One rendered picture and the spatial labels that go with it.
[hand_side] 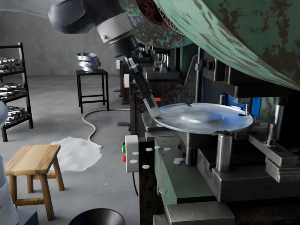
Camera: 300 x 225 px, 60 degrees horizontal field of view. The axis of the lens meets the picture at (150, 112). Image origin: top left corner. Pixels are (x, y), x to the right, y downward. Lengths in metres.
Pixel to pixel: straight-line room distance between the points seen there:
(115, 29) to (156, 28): 1.39
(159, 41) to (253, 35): 1.79
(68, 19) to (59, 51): 6.82
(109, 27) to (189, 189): 0.44
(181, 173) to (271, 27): 0.54
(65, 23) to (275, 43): 0.50
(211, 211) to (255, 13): 0.45
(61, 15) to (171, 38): 1.46
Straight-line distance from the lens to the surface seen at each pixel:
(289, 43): 0.30
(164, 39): 2.06
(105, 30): 0.67
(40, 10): 0.82
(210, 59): 0.75
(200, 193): 0.67
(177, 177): 0.72
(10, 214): 0.94
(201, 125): 0.71
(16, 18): 7.75
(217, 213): 0.62
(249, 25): 0.27
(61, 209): 1.77
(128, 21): 0.69
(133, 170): 1.05
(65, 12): 0.68
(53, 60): 7.54
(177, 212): 0.61
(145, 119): 0.75
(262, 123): 0.78
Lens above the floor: 1.01
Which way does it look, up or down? 16 degrees down
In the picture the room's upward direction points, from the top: straight up
